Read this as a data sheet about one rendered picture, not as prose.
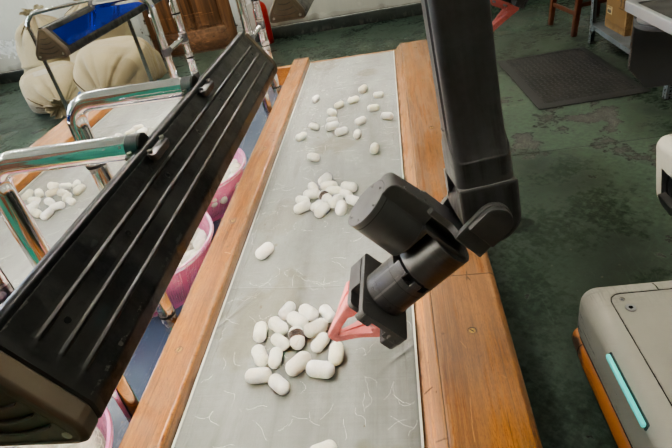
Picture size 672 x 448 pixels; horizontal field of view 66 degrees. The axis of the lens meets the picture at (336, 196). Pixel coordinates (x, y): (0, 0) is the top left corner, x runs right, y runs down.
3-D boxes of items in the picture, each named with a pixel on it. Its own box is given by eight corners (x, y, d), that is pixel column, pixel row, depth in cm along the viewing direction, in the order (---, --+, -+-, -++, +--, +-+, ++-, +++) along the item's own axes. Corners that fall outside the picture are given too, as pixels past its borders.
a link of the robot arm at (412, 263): (479, 266, 53) (472, 233, 58) (430, 229, 51) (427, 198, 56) (432, 302, 56) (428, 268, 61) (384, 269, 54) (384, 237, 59)
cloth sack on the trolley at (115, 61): (173, 72, 407) (156, 24, 387) (141, 108, 344) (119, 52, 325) (107, 83, 413) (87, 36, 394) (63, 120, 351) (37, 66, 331)
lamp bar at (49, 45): (164, -1, 171) (156, -24, 167) (68, 56, 118) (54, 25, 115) (142, 3, 172) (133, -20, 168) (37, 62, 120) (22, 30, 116)
